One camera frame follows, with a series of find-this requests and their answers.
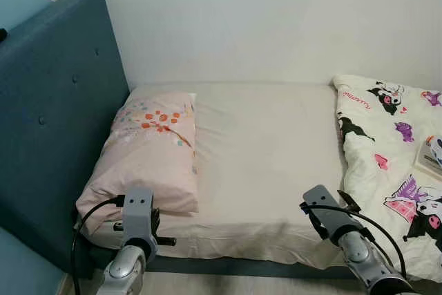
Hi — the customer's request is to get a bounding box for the pink dotted pillow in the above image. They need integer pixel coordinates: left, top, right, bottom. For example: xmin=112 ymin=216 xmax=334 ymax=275
xmin=75 ymin=91 xmax=200 ymax=236

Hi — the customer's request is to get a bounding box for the cream cartoon print blanket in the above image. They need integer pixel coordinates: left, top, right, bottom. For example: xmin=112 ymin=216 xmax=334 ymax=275
xmin=331 ymin=75 xmax=442 ymax=284

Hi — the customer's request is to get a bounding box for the mattress with beige sheet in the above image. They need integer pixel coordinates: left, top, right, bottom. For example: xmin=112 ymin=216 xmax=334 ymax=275
xmin=81 ymin=82 xmax=430 ymax=272

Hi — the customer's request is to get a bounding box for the open blue patterned booklet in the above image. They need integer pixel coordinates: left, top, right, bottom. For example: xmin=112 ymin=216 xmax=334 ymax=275
xmin=414 ymin=136 xmax=442 ymax=175

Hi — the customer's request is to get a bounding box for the teal upholstered headboard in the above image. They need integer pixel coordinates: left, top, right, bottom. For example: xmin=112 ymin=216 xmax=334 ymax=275
xmin=0 ymin=0 xmax=132 ymax=279

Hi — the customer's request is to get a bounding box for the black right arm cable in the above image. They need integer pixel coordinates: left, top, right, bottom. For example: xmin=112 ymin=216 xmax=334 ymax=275
xmin=299 ymin=201 xmax=409 ymax=276

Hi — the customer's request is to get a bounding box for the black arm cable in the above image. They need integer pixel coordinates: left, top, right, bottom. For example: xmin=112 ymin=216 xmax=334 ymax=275
xmin=70 ymin=195 xmax=129 ymax=295
xmin=299 ymin=201 xmax=409 ymax=276

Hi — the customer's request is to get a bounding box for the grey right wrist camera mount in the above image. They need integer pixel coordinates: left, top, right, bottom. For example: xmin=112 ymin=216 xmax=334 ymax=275
xmin=302 ymin=184 xmax=354 ymax=239

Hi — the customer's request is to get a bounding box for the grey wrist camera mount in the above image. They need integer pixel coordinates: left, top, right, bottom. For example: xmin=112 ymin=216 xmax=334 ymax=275
xmin=122 ymin=187 xmax=157 ymax=242
xmin=302 ymin=184 xmax=354 ymax=239

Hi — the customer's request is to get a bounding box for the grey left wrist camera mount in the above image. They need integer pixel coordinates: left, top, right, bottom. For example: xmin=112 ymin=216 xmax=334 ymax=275
xmin=122 ymin=187 xmax=157 ymax=242

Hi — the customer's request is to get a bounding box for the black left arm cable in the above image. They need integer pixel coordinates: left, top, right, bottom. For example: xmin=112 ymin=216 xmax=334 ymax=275
xmin=70 ymin=195 xmax=129 ymax=295

